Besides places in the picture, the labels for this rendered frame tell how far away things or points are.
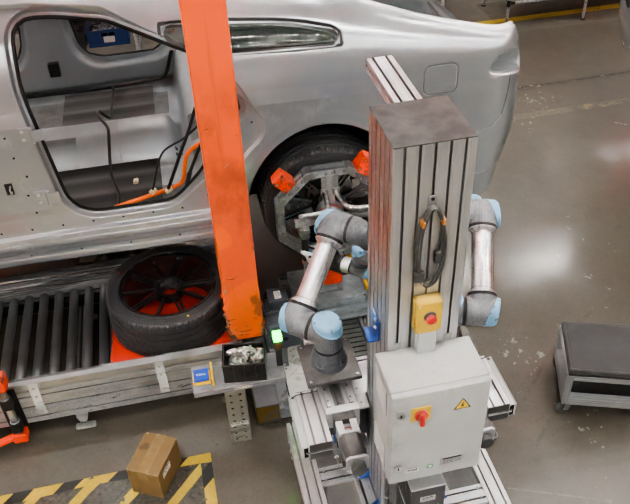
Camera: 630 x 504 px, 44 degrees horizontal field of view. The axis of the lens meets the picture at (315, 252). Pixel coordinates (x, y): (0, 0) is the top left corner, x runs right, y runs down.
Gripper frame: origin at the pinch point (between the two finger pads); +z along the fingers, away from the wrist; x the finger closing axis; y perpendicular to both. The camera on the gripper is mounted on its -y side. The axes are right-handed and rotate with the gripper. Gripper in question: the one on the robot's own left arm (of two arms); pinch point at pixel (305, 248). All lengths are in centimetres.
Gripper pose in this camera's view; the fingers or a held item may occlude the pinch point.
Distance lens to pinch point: 369.0
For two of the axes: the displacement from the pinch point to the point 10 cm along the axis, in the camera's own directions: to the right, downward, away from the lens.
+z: -8.8, -2.7, 3.9
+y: 0.6, 7.5, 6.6
